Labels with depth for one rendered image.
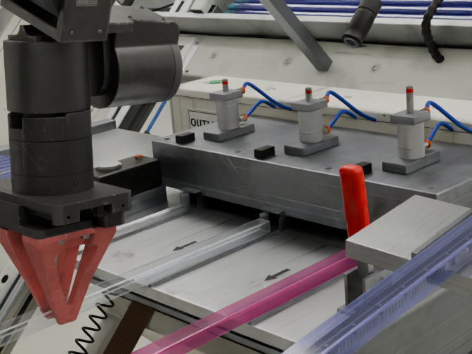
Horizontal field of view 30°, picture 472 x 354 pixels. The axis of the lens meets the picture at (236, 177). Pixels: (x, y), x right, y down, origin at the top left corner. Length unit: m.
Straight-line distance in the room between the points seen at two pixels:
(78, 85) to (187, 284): 0.18
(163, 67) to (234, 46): 0.52
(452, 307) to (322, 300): 0.09
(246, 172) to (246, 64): 0.34
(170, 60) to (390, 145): 0.25
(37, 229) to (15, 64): 0.11
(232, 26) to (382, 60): 0.24
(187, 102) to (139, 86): 0.42
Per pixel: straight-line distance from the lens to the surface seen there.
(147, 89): 0.65
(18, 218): 0.62
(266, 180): 0.79
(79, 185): 0.62
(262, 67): 1.11
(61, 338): 3.47
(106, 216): 0.62
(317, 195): 0.75
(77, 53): 0.61
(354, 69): 1.02
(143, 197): 0.88
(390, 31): 1.00
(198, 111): 1.04
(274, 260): 0.72
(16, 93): 0.61
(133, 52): 0.63
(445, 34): 0.96
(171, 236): 0.80
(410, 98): 0.73
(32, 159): 0.61
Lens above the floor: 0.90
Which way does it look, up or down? 16 degrees up
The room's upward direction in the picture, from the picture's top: 28 degrees clockwise
